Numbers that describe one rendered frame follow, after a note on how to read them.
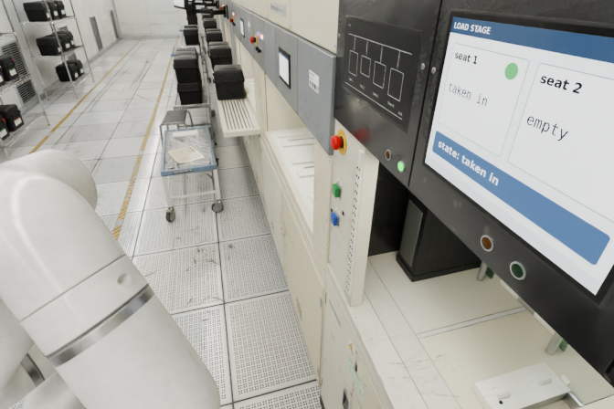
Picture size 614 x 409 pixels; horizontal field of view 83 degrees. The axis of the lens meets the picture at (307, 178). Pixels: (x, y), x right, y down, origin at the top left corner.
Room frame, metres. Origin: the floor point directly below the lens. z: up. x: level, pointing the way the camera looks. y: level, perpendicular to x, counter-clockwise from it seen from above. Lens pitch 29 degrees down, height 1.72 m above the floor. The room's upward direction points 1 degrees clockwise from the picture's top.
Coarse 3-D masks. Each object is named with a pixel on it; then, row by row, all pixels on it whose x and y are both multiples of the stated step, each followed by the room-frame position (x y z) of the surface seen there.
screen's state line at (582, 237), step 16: (448, 144) 0.45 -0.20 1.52; (448, 160) 0.45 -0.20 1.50; (464, 160) 0.42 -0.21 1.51; (480, 160) 0.39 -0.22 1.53; (480, 176) 0.38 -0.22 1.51; (496, 176) 0.36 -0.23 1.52; (512, 176) 0.34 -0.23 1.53; (496, 192) 0.35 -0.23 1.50; (512, 192) 0.34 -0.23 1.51; (528, 192) 0.32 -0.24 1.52; (528, 208) 0.31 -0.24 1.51; (544, 208) 0.30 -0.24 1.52; (560, 208) 0.28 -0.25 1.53; (544, 224) 0.29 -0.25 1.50; (560, 224) 0.28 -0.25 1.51; (576, 224) 0.26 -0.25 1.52; (560, 240) 0.27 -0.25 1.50; (576, 240) 0.26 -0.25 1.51; (592, 240) 0.25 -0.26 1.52; (608, 240) 0.24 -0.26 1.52; (592, 256) 0.24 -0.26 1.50
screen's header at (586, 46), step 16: (464, 32) 0.47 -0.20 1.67; (480, 32) 0.44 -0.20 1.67; (496, 32) 0.42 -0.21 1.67; (512, 32) 0.40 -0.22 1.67; (528, 32) 0.38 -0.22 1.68; (544, 32) 0.36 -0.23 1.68; (560, 32) 0.34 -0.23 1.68; (544, 48) 0.35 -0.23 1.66; (560, 48) 0.34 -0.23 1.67; (576, 48) 0.32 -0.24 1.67; (592, 48) 0.31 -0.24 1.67; (608, 48) 0.30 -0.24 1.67
